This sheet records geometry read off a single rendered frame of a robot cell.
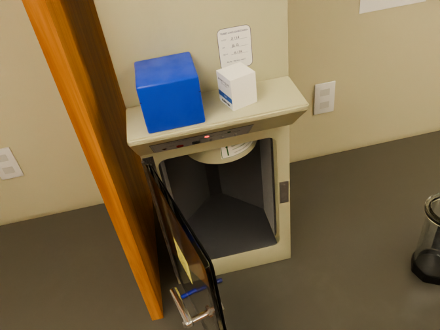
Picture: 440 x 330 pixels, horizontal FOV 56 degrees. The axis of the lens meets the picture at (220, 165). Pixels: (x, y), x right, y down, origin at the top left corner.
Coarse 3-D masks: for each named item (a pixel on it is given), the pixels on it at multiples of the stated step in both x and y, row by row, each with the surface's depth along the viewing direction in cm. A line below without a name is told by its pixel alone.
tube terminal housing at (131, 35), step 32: (96, 0) 66; (128, 0) 67; (160, 0) 68; (192, 0) 69; (224, 0) 70; (256, 0) 71; (128, 32) 70; (160, 32) 71; (192, 32) 72; (256, 32) 75; (128, 64) 74; (256, 64) 78; (128, 96) 77; (288, 128) 89; (160, 160) 88; (288, 160) 95; (288, 224) 108; (256, 256) 114; (288, 256) 116
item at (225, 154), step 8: (240, 144) 93; (248, 144) 95; (200, 152) 94; (208, 152) 93; (216, 152) 92; (224, 152) 92; (232, 152) 93; (240, 152) 94; (248, 152) 95; (200, 160) 94; (208, 160) 93; (216, 160) 93; (224, 160) 93; (232, 160) 93
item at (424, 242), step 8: (432, 200) 98; (432, 208) 100; (432, 216) 94; (424, 224) 100; (432, 224) 96; (424, 232) 100; (432, 232) 97; (424, 240) 101; (432, 240) 98; (416, 248) 106; (424, 248) 102; (432, 248) 99; (416, 256) 106; (424, 256) 103; (432, 256) 101; (416, 264) 107; (424, 264) 104; (432, 264) 102; (424, 272) 105; (432, 272) 104
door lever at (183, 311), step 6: (174, 288) 82; (174, 294) 81; (174, 300) 80; (180, 300) 80; (180, 306) 79; (180, 312) 78; (186, 312) 78; (204, 312) 78; (186, 318) 77; (192, 318) 77; (198, 318) 77; (210, 318) 78; (186, 324) 76; (192, 324) 77
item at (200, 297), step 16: (160, 192) 79; (160, 208) 88; (176, 224) 75; (176, 240) 84; (192, 240) 67; (176, 256) 95; (192, 256) 71; (192, 272) 79; (208, 272) 64; (192, 288) 88; (208, 288) 68; (192, 304) 101; (208, 304) 75; (208, 320) 84
